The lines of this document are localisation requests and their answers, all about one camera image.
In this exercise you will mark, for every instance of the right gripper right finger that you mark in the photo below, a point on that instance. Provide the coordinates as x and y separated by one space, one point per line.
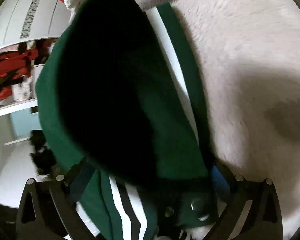
252 208

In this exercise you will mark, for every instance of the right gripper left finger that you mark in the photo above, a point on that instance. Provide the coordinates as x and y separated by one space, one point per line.
47 209

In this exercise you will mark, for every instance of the green white varsity jacket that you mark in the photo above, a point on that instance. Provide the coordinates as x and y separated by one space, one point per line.
106 94

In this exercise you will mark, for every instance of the red clothes on shelf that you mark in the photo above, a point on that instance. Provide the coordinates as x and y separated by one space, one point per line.
14 67

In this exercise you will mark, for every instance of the white shelf unit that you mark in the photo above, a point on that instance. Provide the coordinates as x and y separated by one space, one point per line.
17 120

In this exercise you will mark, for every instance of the folded white garment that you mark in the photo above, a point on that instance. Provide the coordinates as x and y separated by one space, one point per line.
248 55

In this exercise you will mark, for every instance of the white wardrobe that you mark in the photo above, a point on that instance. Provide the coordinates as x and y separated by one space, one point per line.
27 20

